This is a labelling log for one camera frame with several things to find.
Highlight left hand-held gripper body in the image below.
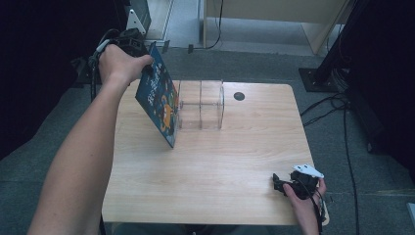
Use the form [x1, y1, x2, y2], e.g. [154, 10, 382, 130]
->
[112, 8, 150, 59]

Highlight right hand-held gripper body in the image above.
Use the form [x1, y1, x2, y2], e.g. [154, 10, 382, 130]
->
[288, 164, 326, 201]

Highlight blue picture book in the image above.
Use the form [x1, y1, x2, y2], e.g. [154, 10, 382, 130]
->
[134, 41, 181, 150]

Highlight clear acrylic book rack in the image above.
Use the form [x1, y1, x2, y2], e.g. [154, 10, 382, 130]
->
[175, 78, 226, 131]

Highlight person's right hand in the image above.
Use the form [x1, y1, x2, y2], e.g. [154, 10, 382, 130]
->
[282, 177, 328, 223]

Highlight person's left hand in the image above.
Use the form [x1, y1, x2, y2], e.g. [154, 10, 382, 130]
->
[97, 43, 155, 87]

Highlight dark curtain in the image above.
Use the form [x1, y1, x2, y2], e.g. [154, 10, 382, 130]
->
[0, 0, 129, 162]
[346, 0, 415, 185]

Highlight person's dark trousers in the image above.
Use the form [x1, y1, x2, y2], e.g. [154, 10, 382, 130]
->
[111, 222, 272, 235]

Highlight white object at floor edge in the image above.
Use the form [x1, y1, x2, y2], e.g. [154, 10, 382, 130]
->
[406, 202, 415, 230]

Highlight black metal stand with base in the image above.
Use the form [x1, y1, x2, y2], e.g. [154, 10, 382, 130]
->
[298, 0, 363, 94]

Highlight light wooden desk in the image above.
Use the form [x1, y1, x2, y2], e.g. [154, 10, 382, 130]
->
[202, 0, 352, 56]

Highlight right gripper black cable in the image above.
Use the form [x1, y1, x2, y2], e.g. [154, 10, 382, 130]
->
[301, 178, 328, 235]

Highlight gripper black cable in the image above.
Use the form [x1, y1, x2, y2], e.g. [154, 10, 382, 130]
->
[87, 27, 122, 103]
[301, 178, 328, 235]

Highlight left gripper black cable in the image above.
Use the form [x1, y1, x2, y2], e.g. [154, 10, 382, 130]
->
[87, 27, 122, 103]

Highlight black flat base plate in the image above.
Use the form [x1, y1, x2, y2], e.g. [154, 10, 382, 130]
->
[72, 56, 102, 88]

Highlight black floor cables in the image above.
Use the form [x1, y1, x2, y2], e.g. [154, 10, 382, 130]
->
[300, 92, 360, 235]

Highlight black hanging cable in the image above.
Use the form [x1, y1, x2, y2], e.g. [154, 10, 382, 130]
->
[192, 0, 225, 51]

